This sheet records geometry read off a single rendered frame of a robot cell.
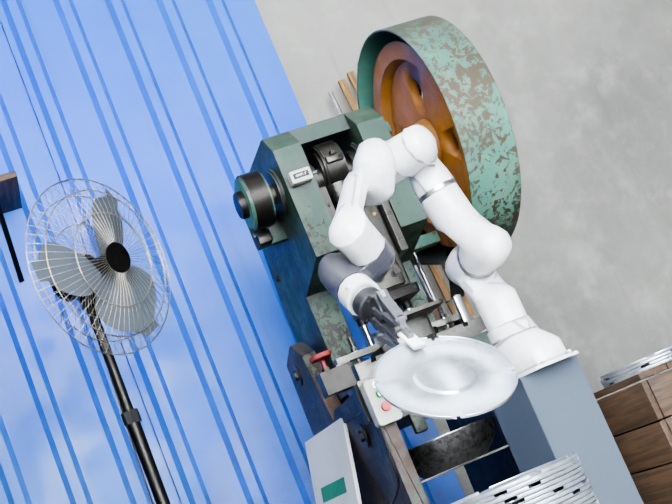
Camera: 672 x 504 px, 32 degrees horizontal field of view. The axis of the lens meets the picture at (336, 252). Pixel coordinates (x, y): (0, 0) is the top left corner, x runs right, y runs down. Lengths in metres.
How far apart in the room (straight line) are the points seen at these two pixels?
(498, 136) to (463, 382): 1.44
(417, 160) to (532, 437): 0.74
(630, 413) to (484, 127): 0.99
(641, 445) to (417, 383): 1.04
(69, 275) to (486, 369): 1.62
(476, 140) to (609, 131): 2.07
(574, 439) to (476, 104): 1.18
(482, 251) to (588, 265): 2.44
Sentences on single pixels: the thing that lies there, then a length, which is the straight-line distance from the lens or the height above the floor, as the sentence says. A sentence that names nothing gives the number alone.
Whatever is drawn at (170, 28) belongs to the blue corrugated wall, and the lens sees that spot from 5.30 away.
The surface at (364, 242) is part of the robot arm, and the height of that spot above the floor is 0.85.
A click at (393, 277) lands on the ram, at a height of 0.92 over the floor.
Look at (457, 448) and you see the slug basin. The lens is 3.64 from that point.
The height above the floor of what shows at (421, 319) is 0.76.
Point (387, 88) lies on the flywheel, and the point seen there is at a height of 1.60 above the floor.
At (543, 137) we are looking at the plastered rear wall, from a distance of 5.53.
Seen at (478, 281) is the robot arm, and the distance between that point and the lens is 3.09.
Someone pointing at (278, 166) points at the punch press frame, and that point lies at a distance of 3.76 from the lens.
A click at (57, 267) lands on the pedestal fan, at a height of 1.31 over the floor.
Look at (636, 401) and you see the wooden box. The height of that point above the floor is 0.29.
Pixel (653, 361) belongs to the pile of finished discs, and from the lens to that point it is 3.32.
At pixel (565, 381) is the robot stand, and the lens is 3.01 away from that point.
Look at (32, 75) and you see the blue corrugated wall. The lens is 5.18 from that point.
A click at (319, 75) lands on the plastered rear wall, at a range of 5.35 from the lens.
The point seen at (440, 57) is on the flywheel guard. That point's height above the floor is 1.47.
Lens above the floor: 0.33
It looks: 11 degrees up
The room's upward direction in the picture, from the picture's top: 23 degrees counter-clockwise
